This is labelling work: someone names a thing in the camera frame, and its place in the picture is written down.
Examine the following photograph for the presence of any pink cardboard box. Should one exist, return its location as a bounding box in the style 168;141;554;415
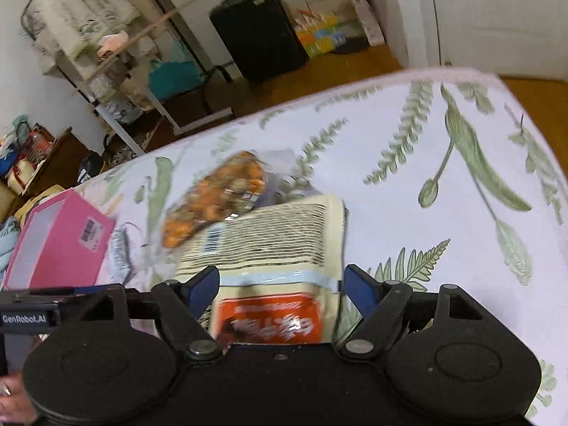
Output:
2;189;117;291

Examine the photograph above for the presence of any white door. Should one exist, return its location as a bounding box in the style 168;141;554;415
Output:
426;0;568;81

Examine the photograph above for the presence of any patterned hanging cloth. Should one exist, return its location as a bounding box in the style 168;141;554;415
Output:
33;0;143;60

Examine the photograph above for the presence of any white snack packet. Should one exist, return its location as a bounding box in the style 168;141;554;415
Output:
109;226;134;285

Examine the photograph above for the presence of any colourful cardboard box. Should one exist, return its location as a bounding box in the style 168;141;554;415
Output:
293;9;349;59

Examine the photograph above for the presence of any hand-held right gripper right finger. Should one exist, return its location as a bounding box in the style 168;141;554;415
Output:
337;264;484;359

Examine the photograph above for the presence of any white printed bag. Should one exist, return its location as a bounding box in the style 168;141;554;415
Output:
100;98;143;125

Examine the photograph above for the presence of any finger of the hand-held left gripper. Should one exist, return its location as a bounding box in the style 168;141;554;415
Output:
0;286;109;306

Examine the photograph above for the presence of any white gift box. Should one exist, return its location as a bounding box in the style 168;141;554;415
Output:
6;160;36;189

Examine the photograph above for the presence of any person's left hand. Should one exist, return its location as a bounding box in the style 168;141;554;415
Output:
0;370;34;422

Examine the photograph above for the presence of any floral bedsheet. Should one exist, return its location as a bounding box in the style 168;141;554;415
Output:
0;67;568;426

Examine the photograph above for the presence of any teal bag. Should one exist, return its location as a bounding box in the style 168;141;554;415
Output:
148;40;209;103

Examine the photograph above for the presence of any large cream snack bag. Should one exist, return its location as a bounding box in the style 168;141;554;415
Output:
175;194;347;346

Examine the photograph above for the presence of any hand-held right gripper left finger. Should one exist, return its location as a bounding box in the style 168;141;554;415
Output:
91;266;223;361

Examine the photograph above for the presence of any light blue cloth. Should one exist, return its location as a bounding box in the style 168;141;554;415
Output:
0;217;23;276

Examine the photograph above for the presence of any clear bag of orange balls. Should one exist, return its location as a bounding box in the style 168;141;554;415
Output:
162;151;273;249

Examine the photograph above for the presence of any black suitcase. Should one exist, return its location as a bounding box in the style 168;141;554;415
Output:
209;0;310;83

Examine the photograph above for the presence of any dark wooden nightstand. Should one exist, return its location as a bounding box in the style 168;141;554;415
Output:
20;126;105;196

